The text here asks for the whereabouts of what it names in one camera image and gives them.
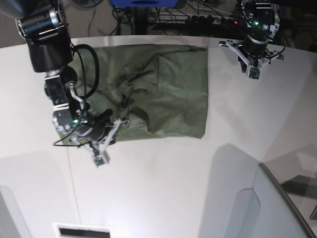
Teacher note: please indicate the white label plate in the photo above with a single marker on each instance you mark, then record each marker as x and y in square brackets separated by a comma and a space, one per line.
[65, 230]

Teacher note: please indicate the blue box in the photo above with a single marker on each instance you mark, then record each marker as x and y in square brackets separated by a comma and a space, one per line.
[144, 3]

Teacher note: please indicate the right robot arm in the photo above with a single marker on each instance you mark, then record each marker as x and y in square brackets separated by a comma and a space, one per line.
[43, 25]

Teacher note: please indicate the black power strip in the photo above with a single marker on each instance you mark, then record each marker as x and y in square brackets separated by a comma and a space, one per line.
[191, 18]

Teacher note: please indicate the green t-shirt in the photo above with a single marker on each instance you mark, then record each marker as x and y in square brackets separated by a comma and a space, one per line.
[162, 90]

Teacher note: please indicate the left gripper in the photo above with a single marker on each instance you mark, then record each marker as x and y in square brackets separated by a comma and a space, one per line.
[251, 55]

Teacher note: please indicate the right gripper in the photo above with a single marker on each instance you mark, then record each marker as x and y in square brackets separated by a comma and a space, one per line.
[96, 127]

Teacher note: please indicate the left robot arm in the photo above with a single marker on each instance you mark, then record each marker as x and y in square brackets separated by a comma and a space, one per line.
[262, 20]

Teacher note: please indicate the black table leg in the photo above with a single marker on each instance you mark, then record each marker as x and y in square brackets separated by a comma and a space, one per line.
[140, 18]

